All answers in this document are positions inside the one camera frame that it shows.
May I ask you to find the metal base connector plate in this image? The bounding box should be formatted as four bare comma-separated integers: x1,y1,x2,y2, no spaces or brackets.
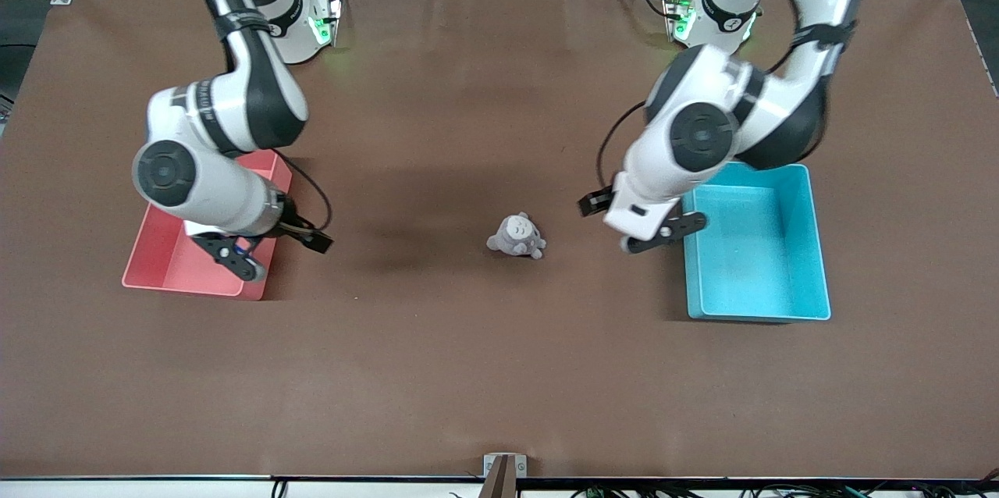
662,0,697,43
307,0,345,48

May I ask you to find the blue plastic box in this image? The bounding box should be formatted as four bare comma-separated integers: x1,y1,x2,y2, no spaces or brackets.
683,162,832,323

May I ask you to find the pink plastic box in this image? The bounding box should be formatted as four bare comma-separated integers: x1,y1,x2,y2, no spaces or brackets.
122,148,293,301

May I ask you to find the grey plush toy white face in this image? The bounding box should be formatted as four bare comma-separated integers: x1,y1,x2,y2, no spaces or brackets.
486,212,547,261

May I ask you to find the metal table edge bracket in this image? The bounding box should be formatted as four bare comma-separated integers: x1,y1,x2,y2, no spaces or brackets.
483,454,528,478

